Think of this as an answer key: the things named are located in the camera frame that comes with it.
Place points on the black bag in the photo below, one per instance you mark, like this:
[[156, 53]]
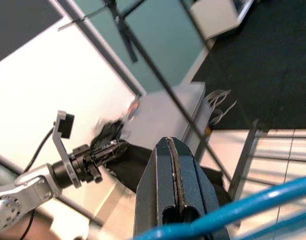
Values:
[[106, 132]]

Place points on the orange label plastic packet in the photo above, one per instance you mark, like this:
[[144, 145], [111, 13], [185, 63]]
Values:
[[134, 110]]

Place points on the white low cabinet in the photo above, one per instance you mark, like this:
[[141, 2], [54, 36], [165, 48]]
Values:
[[213, 17]]

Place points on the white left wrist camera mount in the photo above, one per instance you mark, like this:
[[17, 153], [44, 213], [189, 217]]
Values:
[[60, 140]]

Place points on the black jersey white bands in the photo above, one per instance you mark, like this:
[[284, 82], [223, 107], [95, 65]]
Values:
[[138, 165]]

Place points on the blue plastic hanger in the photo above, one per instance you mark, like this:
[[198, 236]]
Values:
[[268, 197]]

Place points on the black metal clothes rack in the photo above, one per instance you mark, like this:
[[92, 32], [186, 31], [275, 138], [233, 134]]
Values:
[[244, 160]]

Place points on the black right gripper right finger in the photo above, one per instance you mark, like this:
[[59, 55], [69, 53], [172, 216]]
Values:
[[198, 185]]

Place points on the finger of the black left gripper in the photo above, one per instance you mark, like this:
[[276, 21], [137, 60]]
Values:
[[110, 157], [106, 147]]

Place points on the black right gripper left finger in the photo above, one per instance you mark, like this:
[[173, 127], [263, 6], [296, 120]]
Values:
[[155, 187]]

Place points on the grey upholstered ottoman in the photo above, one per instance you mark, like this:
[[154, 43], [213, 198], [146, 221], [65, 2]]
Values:
[[163, 112]]

